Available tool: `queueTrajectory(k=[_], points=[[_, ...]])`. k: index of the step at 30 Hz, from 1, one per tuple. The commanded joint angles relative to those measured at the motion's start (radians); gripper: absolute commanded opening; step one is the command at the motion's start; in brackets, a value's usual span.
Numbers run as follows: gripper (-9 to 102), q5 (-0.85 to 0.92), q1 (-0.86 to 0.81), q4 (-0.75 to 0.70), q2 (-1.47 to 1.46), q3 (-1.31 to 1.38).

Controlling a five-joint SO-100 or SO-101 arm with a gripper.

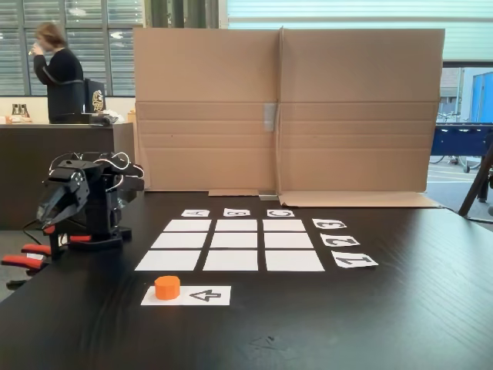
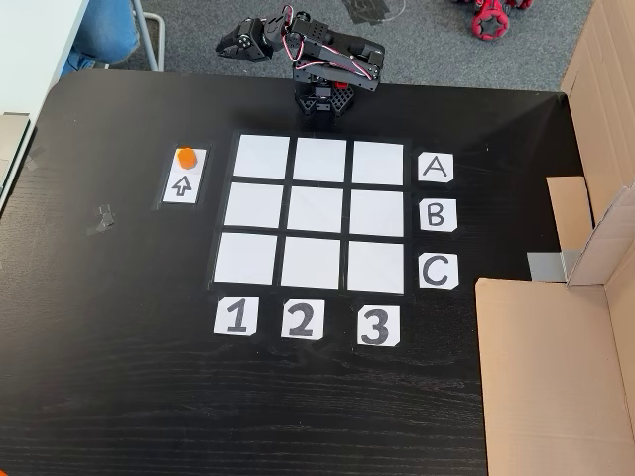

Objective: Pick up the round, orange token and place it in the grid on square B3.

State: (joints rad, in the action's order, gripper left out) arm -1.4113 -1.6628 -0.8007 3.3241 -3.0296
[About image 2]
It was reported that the paper sheet letter B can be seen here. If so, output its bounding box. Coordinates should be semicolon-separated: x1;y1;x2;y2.
419;198;459;233

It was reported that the paper sheet number 1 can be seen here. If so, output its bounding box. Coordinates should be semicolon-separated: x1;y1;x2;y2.
213;296;259;337

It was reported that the paper sheet number 2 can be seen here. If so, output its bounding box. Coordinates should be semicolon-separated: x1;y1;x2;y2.
280;298;326;341

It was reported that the crumpled clear tape piece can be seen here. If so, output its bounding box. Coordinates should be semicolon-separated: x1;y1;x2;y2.
85;203;118;237

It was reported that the white arrow paper sheet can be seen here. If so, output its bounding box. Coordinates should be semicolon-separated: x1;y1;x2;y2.
161;147;209;205

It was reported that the brown cardboard screen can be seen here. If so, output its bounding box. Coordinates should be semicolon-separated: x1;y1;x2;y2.
474;0;635;476

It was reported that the paper sheet letter A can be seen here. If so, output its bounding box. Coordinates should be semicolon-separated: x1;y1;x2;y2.
417;152;455;184

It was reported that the grey metal chair leg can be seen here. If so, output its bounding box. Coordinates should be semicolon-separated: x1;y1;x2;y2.
130;0;166;73

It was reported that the paper sheet number 3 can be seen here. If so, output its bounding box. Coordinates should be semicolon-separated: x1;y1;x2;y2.
356;304;402;347

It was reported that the paper sheet letter C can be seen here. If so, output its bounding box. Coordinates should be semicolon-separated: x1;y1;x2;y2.
418;252;460;290

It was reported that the white desk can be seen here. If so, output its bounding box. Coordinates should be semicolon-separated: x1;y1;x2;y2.
0;0;91;215

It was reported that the red black wheeled robot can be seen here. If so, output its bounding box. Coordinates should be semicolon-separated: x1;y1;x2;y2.
451;0;536;42

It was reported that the white nine-square grid sheet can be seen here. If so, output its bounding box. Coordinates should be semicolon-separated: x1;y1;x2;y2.
206;129;414;298

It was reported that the white red servo cable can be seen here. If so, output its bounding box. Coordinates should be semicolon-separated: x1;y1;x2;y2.
279;5;377;81

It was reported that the grey tape strip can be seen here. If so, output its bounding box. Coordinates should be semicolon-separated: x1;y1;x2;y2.
526;250;581;282

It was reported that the person's leg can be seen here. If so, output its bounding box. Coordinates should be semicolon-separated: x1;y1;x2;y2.
65;0;141;76

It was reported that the black tape patch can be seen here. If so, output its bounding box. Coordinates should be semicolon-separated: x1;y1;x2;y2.
341;0;392;26

